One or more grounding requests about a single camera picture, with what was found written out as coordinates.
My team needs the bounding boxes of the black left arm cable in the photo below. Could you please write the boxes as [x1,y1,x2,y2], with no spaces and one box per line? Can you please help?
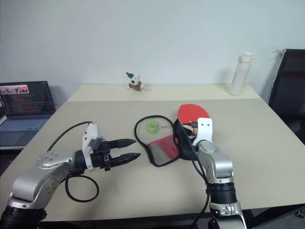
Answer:
[47,121,100,201]

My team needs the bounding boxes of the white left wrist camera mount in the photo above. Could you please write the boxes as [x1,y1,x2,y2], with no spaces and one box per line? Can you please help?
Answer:
[81,122,106,171]

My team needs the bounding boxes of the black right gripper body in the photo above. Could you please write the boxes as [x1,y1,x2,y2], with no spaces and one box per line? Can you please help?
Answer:
[180,121,199,139]

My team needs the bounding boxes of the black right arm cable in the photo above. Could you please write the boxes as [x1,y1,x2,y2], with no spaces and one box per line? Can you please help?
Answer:
[183,126,212,229]

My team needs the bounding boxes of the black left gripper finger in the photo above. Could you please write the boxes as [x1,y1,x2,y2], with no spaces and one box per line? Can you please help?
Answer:
[109,138,137,150]
[110,152,142,168]

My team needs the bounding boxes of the green ball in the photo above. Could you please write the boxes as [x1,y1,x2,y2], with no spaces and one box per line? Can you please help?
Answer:
[145,120,161,135]

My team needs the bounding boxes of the white water bottle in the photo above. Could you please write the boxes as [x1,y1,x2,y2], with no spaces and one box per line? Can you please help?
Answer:
[229,50,255,96]

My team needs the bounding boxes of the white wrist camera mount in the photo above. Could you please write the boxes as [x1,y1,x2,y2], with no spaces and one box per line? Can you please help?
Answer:
[81,122,106,171]
[192,117,214,146]

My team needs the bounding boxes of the white plush dog toy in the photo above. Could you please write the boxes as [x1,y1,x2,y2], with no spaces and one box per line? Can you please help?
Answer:
[125,71,146,93]

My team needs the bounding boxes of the black office chair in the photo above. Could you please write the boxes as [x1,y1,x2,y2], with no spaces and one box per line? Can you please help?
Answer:
[268,48,305,144]

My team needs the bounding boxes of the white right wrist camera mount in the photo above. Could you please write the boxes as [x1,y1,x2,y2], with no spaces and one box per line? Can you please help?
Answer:
[192,117,214,146]

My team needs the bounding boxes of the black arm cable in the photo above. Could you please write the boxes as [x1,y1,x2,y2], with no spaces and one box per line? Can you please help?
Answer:
[183,126,212,229]
[47,121,100,201]

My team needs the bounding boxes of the red table tennis paddle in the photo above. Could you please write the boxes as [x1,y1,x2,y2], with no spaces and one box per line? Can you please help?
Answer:
[177,103,211,125]

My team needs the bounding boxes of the black mesh paddle case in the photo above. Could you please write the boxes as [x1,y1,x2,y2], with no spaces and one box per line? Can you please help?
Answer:
[134,114,200,168]

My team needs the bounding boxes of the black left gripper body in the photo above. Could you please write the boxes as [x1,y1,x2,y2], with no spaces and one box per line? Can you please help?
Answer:
[91,140,113,172]

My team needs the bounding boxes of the open grey laptop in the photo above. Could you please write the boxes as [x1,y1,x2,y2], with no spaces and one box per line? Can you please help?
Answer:
[0,81,57,150]

